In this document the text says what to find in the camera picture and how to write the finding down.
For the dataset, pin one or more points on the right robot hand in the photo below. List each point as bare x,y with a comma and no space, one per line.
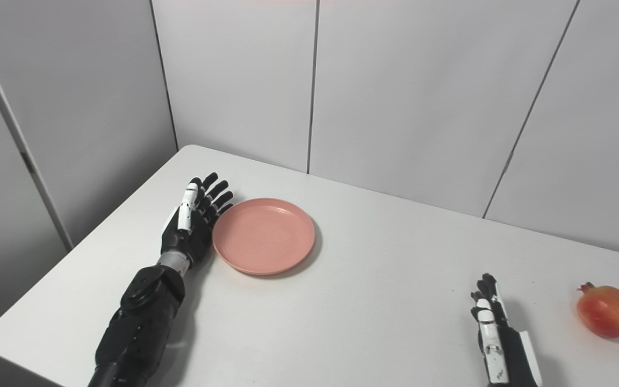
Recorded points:
503,344

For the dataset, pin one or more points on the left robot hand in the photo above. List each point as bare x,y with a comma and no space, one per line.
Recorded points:
194,226

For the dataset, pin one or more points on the red pomegranate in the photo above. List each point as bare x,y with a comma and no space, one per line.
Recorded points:
607,310

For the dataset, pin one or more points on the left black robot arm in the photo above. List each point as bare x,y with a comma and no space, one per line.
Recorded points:
140,322

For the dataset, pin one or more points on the pink round plate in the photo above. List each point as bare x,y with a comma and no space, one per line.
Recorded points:
264,236

